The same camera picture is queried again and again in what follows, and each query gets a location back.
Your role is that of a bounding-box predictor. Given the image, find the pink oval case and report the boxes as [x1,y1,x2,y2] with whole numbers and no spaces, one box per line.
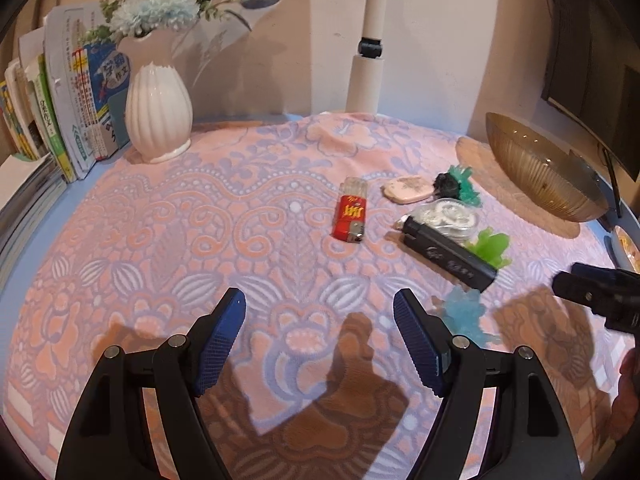
[382,176,434,205]

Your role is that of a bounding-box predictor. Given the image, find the red lighter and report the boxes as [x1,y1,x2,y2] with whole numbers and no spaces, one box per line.
[332,177,368,243]

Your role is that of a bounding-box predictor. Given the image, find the light blue plastic leaf toy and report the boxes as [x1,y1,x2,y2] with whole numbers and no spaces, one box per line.
[431,285,502,348]

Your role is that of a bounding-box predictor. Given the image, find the clear correction tape dispenser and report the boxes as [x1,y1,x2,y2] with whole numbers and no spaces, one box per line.
[394,198,480,242]

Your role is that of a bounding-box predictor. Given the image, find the stack of books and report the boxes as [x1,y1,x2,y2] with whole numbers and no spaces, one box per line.
[1,2,130,281]

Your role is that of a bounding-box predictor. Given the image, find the black television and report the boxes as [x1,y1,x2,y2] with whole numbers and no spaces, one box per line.
[540,0,640,183]

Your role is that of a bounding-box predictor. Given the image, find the amber glass bowl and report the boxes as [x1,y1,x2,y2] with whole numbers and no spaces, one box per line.
[485,113,608,223]

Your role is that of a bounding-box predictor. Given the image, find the black rectangular lighter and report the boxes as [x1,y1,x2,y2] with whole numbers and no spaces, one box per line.
[401,217,498,292]

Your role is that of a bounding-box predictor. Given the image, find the light green plastic leaf toy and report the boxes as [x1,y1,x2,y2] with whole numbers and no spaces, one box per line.
[464,226,512,270]

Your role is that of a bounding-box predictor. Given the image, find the pink patterned tablecloth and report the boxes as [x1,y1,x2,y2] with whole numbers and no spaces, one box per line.
[2,115,631,479]

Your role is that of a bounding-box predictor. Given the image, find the white ribbed vase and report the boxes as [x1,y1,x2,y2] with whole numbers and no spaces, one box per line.
[125,63,193,164]

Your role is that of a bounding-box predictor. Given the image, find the small snack plate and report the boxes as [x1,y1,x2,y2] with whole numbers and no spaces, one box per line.
[611,226,640,274]

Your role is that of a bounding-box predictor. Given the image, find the dark green plastic leaf toy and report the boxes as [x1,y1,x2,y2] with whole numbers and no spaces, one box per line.
[447,165,482,208]

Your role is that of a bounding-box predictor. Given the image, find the white lamp pole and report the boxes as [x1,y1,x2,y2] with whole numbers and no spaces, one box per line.
[345,0,387,114]

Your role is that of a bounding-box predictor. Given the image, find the person's right hand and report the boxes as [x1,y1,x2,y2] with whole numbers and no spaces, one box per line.
[608,348,639,441]

